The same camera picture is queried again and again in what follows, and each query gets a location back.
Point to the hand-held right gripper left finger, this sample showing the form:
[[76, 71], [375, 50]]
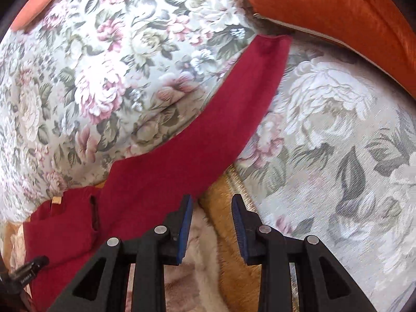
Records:
[[185, 227]]

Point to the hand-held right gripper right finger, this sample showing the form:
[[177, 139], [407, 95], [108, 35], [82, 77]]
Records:
[[240, 227]]

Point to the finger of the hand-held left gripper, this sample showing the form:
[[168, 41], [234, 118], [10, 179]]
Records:
[[29, 270]]

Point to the dark red pants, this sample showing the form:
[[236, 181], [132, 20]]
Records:
[[195, 136]]

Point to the orange and cream plush blanket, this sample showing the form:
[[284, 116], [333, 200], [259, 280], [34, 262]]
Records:
[[211, 286]]

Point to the floral bed sheet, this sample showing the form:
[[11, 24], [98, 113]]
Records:
[[97, 71]]

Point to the orange folded cloth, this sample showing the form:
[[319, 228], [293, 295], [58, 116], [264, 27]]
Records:
[[325, 6]]

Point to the orange cushion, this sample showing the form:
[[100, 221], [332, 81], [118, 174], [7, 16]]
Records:
[[35, 9]]

